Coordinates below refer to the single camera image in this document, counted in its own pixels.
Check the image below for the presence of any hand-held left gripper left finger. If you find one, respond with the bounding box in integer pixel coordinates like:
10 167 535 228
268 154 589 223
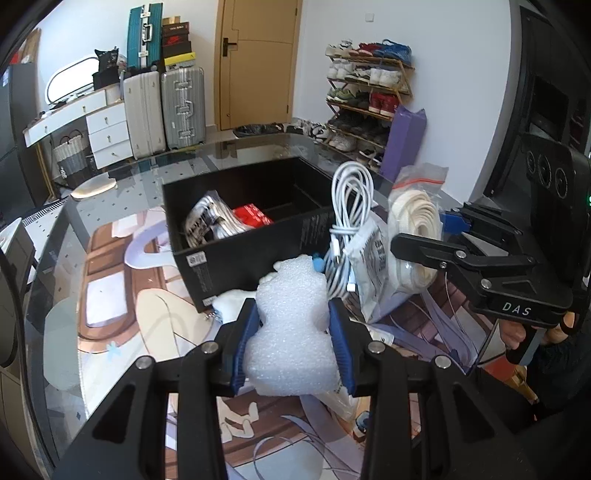
58 298 260 480

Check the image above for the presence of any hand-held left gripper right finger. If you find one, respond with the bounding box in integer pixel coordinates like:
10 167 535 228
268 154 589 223
328 298 539 480

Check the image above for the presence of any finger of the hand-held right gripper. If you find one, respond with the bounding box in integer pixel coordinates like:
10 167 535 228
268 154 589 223
440 202 523 254
390 233 542 278

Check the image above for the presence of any white strap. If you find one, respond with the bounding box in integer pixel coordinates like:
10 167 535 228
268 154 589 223
387 165 450 297

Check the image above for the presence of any white foam wrap piece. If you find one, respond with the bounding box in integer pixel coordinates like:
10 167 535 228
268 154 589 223
243 254 359 398

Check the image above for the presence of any black cardboard box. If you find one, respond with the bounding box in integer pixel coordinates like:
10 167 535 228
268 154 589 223
161 156 394 315

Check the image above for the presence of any person's right forearm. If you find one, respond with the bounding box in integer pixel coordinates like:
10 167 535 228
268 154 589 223
522 339 591 418

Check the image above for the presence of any person's right hand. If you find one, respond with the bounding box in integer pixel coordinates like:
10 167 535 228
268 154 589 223
499 311 580 355

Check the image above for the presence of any white foam scrap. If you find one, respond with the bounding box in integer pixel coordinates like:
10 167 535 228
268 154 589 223
212 290 258 325

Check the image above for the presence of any clear plastic bag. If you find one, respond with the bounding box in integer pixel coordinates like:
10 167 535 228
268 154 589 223
323 383 371 428

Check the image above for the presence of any grey plastic packet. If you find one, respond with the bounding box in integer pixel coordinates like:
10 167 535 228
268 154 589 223
346 216 394 324

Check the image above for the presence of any purple yoga mat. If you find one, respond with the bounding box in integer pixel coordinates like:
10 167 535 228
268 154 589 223
379 105 428 184

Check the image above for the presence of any red packet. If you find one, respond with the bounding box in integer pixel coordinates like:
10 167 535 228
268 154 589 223
232 203 274 230

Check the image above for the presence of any silver printed packet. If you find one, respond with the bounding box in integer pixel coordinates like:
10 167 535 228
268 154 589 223
185 191 251 248

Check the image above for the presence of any wooden shoe rack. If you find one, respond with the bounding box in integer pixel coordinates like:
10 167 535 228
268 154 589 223
325 44 416 160

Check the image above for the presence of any group of sneakers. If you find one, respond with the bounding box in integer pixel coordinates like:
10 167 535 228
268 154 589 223
295 39 414 168

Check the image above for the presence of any dark doormat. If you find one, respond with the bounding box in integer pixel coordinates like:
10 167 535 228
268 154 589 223
233 122 290 138

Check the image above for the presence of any white round stool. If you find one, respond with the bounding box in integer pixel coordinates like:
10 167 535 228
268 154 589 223
70 178 119 200

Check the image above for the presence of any silver suitcase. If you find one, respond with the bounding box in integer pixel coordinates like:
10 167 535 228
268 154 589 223
160 66 206 150

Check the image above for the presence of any wooden door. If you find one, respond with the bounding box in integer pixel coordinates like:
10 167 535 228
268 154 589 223
215 0 304 132

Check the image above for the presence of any white suitcase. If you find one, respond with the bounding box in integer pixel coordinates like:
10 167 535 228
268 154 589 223
123 70 166 160

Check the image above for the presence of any white dresser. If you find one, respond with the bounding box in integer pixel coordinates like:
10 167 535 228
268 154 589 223
23 84 135 169

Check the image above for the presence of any woven basket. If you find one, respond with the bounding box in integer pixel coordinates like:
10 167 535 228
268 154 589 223
51 131 90 181

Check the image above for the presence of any black and yellow shoe box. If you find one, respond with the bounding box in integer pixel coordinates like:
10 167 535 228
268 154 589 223
163 52 196 71

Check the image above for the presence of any black bag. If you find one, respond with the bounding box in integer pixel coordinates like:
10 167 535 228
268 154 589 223
92 46 122 91

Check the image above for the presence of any dark cabinet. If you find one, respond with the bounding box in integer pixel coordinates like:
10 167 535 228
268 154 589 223
0 62 48 223

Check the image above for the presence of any oval mirror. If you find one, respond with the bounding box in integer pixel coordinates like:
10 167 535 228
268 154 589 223
45 54 100 105

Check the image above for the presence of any teal suitcase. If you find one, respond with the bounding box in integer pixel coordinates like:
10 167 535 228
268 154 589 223
127 2 164 71

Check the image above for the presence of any white coiled cable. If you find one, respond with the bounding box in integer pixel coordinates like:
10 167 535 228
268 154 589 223
323 161 376 302

